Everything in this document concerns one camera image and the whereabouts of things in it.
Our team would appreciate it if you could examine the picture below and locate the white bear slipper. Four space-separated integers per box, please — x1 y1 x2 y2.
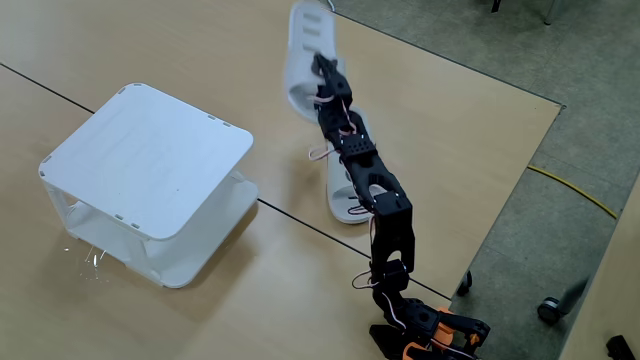
325 105 397 226
283 0 347 125

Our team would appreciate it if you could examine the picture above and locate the grey black caster wheel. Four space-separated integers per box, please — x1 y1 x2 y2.
536 296 567 326

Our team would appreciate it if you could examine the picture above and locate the small black object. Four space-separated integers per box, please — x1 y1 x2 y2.
605 334 637 360

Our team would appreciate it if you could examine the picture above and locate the white open plastic box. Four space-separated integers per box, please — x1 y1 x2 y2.
38 82 260 290

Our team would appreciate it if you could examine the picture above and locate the yellow floor cable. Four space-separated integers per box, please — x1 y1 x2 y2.
526 164 620 221

